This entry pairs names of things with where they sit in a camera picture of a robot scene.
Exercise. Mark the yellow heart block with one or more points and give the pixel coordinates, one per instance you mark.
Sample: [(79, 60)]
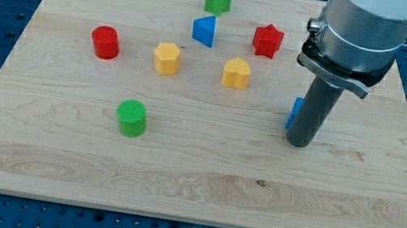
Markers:
[(236, 74)]

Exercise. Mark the light wooden board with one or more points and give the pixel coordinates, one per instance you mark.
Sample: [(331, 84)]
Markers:
[(210, 154)]

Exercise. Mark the blue triangle block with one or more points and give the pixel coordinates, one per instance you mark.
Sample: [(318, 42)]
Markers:
[(204, 29)]

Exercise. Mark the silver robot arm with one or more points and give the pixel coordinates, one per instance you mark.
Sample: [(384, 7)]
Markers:
[(352, 44)]

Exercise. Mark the red star block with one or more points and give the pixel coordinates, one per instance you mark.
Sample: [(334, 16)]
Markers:
[(267, 41)]

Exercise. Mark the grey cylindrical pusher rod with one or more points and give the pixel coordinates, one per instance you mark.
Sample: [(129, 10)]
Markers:
[(318, 103)]

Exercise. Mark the yellow hexagon block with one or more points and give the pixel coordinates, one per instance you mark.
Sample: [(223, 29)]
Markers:
[(167, 57)]

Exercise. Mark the blue cube block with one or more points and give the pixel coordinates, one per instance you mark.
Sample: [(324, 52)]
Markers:
[(294, 111)]

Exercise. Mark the green cylinder block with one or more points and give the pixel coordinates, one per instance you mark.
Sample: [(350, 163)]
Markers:
[(131, 118)]

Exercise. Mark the red cylinder block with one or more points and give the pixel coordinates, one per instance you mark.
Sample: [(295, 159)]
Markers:
[(105, 42)]

